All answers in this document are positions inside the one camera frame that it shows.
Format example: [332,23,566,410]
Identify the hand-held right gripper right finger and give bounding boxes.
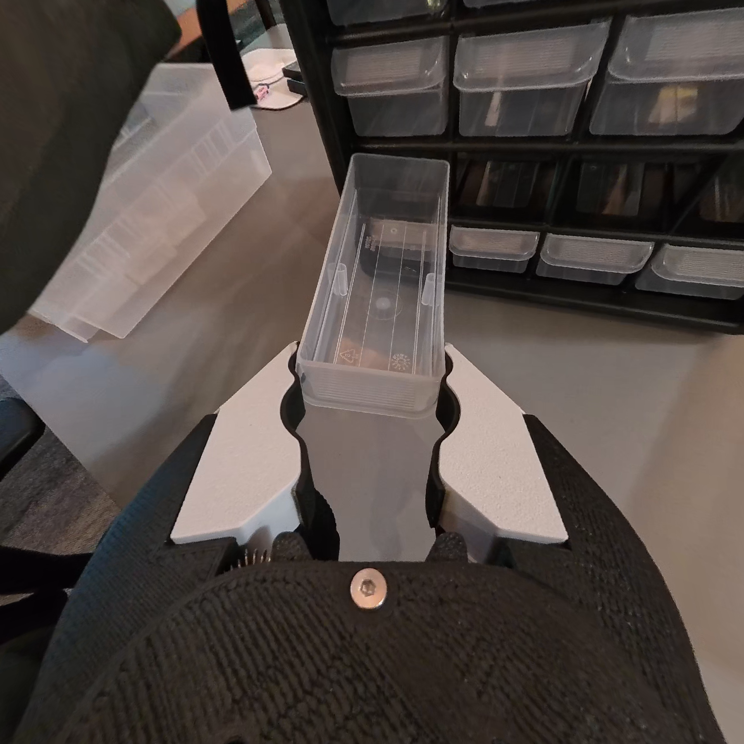
[426,343,569,563]

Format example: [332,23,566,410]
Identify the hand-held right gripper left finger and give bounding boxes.
[169,342,341,561]

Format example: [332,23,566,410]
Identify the large clear plastic bin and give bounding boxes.
[26,63,274,339]

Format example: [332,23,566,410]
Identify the black drawer cabinet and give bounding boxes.
[281,0,744,335]

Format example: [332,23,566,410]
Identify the small clear plastic drawer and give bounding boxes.
[295,153,451,418]

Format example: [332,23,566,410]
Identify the rows of clear cabinet drawers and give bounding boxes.
[325,0,744,300]

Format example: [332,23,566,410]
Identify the white flat pad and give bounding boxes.
[241,48,304,111]

